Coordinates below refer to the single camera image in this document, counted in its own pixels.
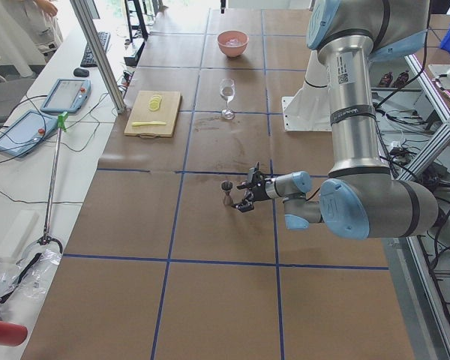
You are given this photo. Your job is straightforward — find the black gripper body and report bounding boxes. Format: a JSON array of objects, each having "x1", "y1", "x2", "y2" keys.
[{"x1": 247, "y1": 177, "x2": 278, "y2": 203}]

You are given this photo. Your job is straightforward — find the steel double jigger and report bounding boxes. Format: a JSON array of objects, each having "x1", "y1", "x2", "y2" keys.
[{"x1": 220, "y1": 180, "x2": 233, "y2": 206}]

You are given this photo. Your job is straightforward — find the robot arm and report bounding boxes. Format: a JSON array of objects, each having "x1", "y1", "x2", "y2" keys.
[{"x1": 235, "y1": 1, "x2": 439, "y2": 240}]

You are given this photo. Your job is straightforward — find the wine glass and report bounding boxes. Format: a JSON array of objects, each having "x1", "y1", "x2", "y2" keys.
[{"x1": 220, "y1": 79, "x2": 236, "y2": 120}]

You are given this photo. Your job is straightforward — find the ice cubes pile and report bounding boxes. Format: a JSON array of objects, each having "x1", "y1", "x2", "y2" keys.
[{"x1": 225, "y1": 38, "x2": 243, "y2": 47}]

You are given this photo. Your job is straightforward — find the wooden cutting board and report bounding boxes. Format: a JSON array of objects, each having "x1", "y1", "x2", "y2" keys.
[{"x1": 124, "y1": 91, "x2": 182, "y2": 138}]

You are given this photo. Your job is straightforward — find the lemon slice one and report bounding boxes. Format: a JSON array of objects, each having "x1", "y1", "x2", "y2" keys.
[{"x1": 148, "y1": 105, "x2": 160, "y2": 112}]

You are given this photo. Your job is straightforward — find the yellow plastic knife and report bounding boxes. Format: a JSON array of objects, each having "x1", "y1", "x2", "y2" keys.
[{"x1": 131, "y1": 121, "x2": 167, "y2": 128}]

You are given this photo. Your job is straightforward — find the pink bowl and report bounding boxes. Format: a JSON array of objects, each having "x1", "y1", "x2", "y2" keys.
[{"x1": 217, "y1": 30, "x2": 249, "y2": 58}]

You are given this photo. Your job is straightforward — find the upper teach pendant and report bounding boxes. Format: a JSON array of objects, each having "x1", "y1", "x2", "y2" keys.
[{"x1": 40, "y1": 79, "x2": 91, "y2": 114}]

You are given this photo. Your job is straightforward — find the teach pendant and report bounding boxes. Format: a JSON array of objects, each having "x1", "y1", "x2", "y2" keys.
[
  {"x1": 40, "y1": 79, "x2": 91, "y2": 114},
  {"x1": 0, "y1": 110, "x2": 58, "y2": 157}
]

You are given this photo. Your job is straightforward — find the black keyboard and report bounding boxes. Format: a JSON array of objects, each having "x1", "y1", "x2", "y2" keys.
[{"x1": 80, "y1": 31, "x2": 112, "y2": 68}]

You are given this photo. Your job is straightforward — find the black computer mouse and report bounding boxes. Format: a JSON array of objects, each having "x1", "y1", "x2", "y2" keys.
[{"x1": 73, "y1": 67, "x2": 89, "y2": 77}]

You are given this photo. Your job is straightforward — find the green tipped reacher stick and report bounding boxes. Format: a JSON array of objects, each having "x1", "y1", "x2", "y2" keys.
[{"x1": 38, "y1": 111, "x2": 68, "y2": 254}]

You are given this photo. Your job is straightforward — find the lower teach pendant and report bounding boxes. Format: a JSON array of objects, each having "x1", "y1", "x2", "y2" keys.
[{"x1": 0, "y1": 110, "x2": 58, "y2": 157}]

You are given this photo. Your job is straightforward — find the clear plastic bag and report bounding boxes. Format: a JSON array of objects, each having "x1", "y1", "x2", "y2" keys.
[{"x1": 0, "y1": 249, "x2": 62, "y2": 305}]

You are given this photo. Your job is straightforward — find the person at desk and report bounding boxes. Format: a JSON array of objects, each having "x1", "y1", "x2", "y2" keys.
[{"x1": 0, "y1": 1, "x2": 63, "y2": 77}]

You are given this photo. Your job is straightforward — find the red cylinder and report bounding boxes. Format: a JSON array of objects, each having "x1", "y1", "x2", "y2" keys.
[{"x1": 0, "y1": 321, "x2": 28, "y2": 347}]

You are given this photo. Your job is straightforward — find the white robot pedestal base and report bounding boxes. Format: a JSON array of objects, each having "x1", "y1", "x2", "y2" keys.
[{"x1": 282, "y1": 50, "x2": 331, "y2": 132}]

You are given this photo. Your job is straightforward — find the aluminium truss frame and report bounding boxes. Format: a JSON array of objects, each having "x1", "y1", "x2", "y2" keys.
[{"x1": 359, "y1": 52, "x2": 450, "y2": 360}]

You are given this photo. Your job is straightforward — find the aluminium frame post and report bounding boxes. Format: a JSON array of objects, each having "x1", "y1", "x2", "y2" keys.
[{"x1": 70, "y1": 0, "x2": 126, "y2": 114}]

